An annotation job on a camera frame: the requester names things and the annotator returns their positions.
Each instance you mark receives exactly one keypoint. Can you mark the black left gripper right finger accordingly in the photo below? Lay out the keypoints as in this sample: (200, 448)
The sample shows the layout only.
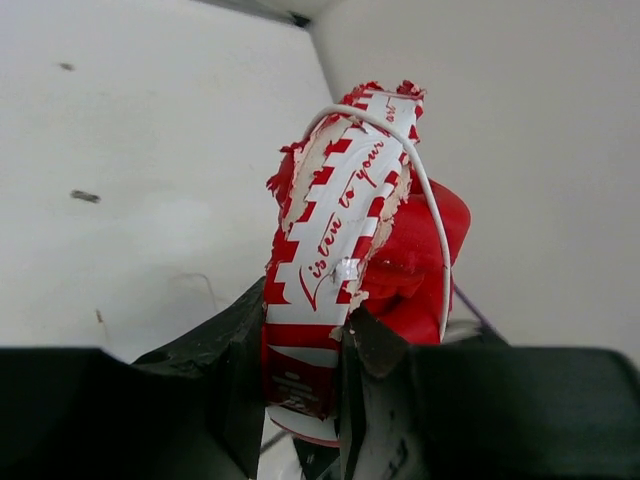
(482, 409)

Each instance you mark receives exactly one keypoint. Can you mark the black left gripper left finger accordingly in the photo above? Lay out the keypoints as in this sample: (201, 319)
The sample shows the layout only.
(191, 409)

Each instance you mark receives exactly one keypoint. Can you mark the red headphones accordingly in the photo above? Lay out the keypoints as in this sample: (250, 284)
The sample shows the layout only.
(360, 225)

